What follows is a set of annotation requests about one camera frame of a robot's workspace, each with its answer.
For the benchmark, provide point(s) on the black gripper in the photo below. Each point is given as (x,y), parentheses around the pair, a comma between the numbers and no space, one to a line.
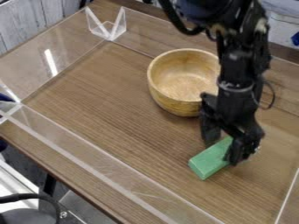
(229,111)

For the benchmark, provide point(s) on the green rectangular block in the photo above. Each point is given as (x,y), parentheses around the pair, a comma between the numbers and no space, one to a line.
(209,160)

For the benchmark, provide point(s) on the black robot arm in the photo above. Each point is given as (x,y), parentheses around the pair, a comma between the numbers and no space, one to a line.
(236,25)

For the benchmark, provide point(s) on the light wooden bowl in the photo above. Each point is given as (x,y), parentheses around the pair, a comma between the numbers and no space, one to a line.
(178,75)

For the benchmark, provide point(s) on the white bin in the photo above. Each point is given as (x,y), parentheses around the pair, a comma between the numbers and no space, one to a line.
(284,27)

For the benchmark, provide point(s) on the black table leg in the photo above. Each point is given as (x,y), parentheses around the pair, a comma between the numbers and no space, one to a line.
(49,185)

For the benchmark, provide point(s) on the clear acrylic corner bracket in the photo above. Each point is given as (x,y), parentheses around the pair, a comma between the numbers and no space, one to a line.
(106,30)

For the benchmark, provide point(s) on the clear acrylic front wall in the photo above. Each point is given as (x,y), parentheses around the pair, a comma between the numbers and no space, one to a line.
(125,142)

